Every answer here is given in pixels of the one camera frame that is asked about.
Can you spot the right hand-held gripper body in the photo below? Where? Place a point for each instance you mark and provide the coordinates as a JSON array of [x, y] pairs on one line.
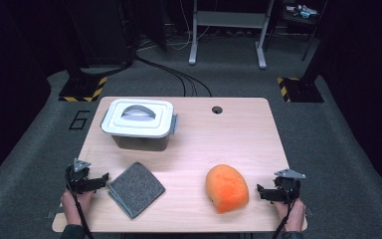
[[286, 189]]

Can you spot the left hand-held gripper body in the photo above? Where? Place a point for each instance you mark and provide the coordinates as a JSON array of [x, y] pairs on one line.
[[78, 181]]

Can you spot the grey cloth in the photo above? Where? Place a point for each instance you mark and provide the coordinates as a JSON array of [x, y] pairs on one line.
[[136, 189]]

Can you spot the orange plush toy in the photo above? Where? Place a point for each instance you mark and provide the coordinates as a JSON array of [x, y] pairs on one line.
[[227, 187]]

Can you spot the clear plastic storage box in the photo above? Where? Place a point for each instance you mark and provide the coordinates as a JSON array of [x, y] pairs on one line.
[[141, 143]]

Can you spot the person's left hand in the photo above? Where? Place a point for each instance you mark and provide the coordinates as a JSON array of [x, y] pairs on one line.
[[73, 207]]

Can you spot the person's right hand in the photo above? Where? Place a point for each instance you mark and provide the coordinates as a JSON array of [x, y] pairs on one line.
[[295, 215]]

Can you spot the grey tape strip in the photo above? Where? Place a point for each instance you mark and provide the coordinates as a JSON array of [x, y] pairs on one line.
[[53, 214], [308, 211]]

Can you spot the black stand base hazard stripes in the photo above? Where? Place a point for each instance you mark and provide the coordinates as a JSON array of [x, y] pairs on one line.
[[79, 89], [303, 91]]

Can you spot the dark curtain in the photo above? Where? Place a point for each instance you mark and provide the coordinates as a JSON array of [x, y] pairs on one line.
[[371, 83], [6, 83]]

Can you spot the black cabinet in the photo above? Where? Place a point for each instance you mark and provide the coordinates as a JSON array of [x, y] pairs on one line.
[[102, 33]]

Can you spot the black shelf stand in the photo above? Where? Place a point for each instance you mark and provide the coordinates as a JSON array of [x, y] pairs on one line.
[[311, 40]]

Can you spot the blue white small clutter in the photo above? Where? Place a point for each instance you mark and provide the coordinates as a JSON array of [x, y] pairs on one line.
[[303, 11]]

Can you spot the white metal desk frame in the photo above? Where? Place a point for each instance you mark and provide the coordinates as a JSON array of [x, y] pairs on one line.
[[227, 19]]

